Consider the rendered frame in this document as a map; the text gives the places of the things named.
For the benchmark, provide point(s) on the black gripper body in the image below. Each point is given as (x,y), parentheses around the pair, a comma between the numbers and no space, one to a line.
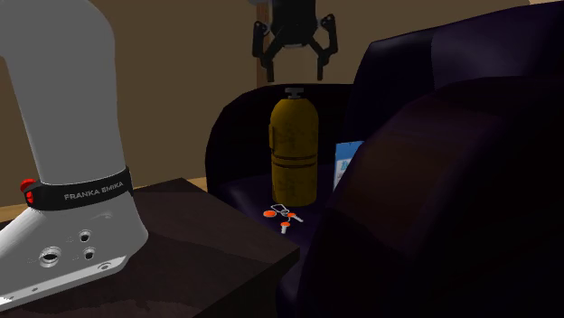
(293,22)

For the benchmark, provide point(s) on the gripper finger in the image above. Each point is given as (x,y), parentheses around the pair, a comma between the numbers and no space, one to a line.
(257,44)
(332,39)

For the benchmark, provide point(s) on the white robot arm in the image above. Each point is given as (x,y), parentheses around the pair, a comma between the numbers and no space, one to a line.
(70,110)

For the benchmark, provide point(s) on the yellow bottle with grey cap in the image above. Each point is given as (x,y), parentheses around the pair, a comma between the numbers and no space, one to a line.
(294,145)

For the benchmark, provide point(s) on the blue and white box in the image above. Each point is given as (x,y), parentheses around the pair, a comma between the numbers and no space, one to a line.
(344,163)

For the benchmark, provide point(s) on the key bunch with orange caps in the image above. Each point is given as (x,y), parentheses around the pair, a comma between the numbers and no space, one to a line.
(269,214)

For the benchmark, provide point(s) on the dark purple sofa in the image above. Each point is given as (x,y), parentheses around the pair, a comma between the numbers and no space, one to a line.
(440,176)

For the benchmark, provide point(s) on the dark robot stand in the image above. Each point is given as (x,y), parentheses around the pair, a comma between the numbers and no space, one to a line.
(198,251)

